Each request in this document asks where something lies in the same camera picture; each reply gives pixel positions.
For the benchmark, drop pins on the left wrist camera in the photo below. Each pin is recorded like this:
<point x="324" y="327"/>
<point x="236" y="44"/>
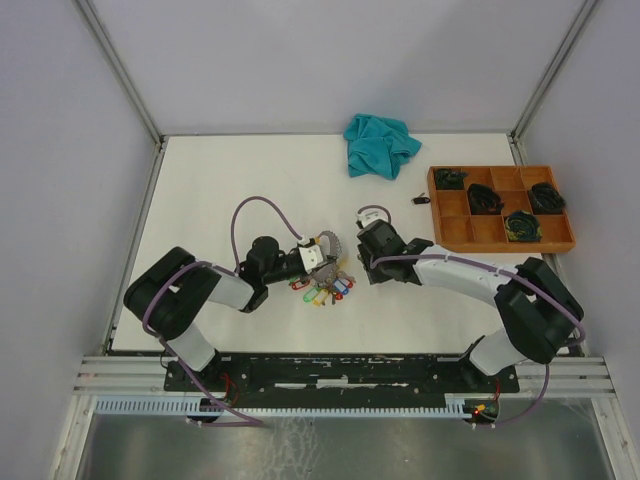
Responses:
<point x="311" y="254"/>

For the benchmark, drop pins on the aluminium frame rail right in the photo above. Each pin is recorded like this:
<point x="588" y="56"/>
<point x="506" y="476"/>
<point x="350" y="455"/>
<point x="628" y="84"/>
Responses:
<point x="578" y="25"/>

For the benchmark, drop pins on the large metal keyring yellow handle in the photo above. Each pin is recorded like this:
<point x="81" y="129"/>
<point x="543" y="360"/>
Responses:
<point x="331" y="244"/>

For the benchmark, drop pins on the aluminium frame rail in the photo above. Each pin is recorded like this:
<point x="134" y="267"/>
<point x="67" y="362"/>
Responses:
<point x="89" y="14"/>
<point x="578" y="25"/>

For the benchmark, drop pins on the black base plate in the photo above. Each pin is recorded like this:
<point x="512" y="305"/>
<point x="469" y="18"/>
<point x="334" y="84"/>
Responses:
<point x="340" y="380"/>

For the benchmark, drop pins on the red key tag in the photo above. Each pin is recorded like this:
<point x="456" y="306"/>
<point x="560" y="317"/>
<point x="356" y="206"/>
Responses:
<point x="297" y="285"/>

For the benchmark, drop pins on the green key tag on ring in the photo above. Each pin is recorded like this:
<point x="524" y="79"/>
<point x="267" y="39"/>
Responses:
<point x="309" y="296"/>

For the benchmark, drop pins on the blue key tag key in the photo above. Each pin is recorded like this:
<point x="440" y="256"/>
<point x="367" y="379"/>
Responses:
<point x="343" y="286"/>

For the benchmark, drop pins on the yellow key tag key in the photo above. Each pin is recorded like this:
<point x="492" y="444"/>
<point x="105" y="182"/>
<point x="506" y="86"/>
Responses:
<point x="320" y="299"/>

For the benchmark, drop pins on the aluminium frame rail left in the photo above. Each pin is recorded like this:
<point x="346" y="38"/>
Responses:
<point x="89" y="14"/>

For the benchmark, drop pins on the teal cloth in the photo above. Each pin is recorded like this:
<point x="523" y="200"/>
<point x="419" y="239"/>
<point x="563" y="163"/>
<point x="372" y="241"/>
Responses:
<point x="378" y="146"/>

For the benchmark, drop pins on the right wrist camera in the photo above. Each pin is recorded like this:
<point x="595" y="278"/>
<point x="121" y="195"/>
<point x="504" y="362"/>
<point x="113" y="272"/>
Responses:
<point x="366" y="217"/>

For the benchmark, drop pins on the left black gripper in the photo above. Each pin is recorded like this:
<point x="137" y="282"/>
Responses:
<point x="305" y="276"/>

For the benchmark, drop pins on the black key tag key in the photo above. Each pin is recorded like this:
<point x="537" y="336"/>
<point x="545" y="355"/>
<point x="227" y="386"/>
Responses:
<point x="421" y="200"/>

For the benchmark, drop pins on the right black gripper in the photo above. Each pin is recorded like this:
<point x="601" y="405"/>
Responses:
<point x="373" y="274"/>

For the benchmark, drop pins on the wooden compartment tray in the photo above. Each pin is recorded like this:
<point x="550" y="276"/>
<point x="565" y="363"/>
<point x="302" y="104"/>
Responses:
<point x="498" y="209"/>

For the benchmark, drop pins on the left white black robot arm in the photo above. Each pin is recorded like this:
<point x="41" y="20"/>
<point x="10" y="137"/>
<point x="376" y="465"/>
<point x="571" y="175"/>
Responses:
<point x="168" y="297"/>

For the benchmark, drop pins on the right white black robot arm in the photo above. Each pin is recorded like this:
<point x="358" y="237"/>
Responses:
<point x="539" y="315"/>

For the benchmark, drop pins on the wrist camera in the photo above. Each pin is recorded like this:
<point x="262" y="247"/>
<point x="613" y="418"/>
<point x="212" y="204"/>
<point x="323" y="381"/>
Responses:
<point x="311" y="254"/>
<point x="366" y="217"/>

